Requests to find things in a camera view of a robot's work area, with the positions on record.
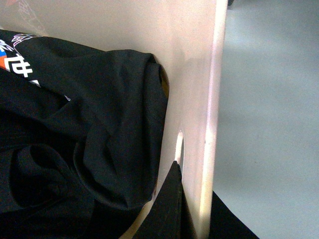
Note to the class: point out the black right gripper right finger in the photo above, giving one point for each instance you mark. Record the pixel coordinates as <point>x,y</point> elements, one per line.
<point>225,225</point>

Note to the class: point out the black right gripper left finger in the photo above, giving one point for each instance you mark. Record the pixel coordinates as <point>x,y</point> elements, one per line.
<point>164,218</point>

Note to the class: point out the beige plastic laundry hamper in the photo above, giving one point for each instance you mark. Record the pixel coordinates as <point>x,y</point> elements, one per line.
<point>186,37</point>

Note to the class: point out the black printed t-shirt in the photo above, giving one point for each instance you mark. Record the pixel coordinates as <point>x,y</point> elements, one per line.
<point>80,137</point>

